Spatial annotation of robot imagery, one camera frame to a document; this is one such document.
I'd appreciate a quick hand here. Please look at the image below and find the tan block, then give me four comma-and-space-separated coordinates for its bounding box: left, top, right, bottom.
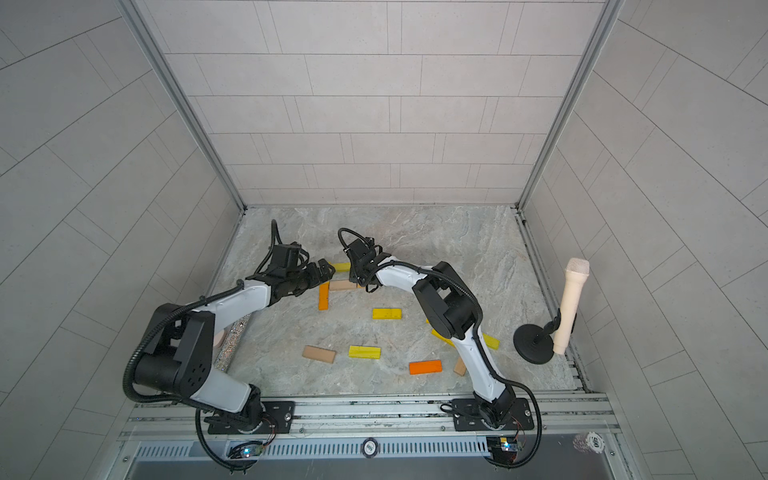
453, 358, 467, 377
302, 345, 336, 364
329, 280, 360, 291

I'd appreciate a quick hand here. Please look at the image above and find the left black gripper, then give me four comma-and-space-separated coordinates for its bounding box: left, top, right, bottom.
285, 258, 337, 295

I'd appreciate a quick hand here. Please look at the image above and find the left circuit board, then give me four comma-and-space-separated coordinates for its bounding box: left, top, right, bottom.
228, 440, 268, 460

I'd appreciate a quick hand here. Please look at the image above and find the pink round pad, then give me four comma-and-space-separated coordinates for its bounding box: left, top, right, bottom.
213, 330, 228, 349

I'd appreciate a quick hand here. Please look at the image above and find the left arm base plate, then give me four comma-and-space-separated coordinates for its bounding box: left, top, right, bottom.
204, 401, 296, 435

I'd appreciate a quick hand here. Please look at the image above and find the orange block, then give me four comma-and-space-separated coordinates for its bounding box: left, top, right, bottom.
409, 360, 443, 375
317, 282, 330, 311

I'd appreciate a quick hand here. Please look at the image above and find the beige microphone on stand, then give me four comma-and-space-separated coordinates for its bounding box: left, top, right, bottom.
553, 258, 590, 355

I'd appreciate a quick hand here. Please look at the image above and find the aluminium rail frame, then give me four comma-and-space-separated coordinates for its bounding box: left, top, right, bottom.
116, 392, 622, 442

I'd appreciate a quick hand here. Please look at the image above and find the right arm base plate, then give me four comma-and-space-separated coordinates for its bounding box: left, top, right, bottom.
440, 397, 535, 432

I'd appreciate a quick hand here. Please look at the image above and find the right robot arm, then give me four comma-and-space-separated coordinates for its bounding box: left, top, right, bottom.
338, 228, 541, 430

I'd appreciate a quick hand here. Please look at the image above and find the circuit board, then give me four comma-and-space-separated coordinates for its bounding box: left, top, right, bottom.
228, 440, 268, 460
486, 436, 520, 468

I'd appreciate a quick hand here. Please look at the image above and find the glitter silver microphone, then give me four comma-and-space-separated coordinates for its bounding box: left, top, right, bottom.
214, 316, 250, 372

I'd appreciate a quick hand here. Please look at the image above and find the right circuit board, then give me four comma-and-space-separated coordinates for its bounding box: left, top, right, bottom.
486, 436, 520, 468

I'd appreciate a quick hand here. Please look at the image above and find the black microphone stand base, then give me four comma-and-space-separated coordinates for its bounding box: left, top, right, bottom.
513, 310, 561, 365

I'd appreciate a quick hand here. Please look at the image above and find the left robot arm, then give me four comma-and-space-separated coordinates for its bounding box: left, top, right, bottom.
122, 242, 335, 433

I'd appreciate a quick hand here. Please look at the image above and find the yellow block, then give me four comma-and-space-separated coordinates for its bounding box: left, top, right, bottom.
372, 308, 402, 320
483, 334, 500, 350
348, 345, 381, 360
431, 329, 454, 346
331, 262, 351, 273

